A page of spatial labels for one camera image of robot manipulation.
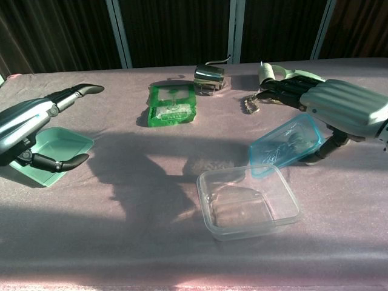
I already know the light blue partition post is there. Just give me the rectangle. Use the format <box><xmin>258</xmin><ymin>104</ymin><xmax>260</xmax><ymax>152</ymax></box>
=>
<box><xmin>229</xmin><ymin>0</ymin><xmax>245</xmax><ymax>64</ymax></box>
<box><xmin>105</xmin><ymin>0</ymin><xmax>133</xmax><ymax>69</ymax></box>
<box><xmin>310</xmin><ymin>0</ymin><xmax>336</xmax><ymax>60</ymax></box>

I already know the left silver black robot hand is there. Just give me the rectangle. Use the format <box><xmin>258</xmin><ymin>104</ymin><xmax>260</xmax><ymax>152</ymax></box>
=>
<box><xmin>0</xmin><ymin>84</ymin><xmax>105</xmax><ymax>173</ymax></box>

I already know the mint green lint roller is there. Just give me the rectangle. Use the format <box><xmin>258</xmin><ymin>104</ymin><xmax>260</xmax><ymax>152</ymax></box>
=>
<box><xmin>257</xmin><ymin>62</ymin><xmax>327</xmax><ymax>92</ymax></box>

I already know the clear lid with blue rim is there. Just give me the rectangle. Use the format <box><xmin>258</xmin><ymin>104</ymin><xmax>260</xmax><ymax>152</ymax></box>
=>
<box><xmin>248</xmin><ymin>113</ymin><xmax>323</xmax><ymax>180</ymax></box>

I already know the mint green plastic dustpan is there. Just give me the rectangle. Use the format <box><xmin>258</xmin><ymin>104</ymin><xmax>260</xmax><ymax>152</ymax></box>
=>
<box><xmin>8</xmin><ymin>127</ymin><xmax>95</xmax><ymax>188</ymax></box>

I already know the green snack bag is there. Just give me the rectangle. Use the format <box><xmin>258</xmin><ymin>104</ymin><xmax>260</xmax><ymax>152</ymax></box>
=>
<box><xmin>147</xmin><ymin>84</ymin><xmax>198</xmax><ymax>128</ymax></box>

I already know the pink tablecloth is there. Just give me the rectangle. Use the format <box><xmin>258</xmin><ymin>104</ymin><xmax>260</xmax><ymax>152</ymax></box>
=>
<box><xmin>0</xmin><ymin>57</ymin><xmax>388</xmax><ymax>291</ymax></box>

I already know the stainless steel cup with hook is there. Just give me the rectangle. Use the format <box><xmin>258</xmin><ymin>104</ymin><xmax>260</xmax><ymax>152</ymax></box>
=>
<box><xmin>193</xmin><ymin>54</ymin><xmax>232</xmax><ymax>97</ymax></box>

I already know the clear plastic food container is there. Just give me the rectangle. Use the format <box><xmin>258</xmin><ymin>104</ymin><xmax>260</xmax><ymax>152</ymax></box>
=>
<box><xmin>196</xmin><ymin>163</ymin><xmax>301</xmax><ymax>242</ymax></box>

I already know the metal chain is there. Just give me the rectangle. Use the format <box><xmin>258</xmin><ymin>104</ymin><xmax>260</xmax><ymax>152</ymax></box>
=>
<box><xmin>241</xmin><ymin>90</ymin><xmax>263</xmax><ymax>115</ymax></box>

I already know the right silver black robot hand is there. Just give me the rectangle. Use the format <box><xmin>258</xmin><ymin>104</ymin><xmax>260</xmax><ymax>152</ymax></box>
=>
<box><xmin>257</xmin><ymin>77</ymin><xmax>388</xmax><ymax>161</ymax></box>

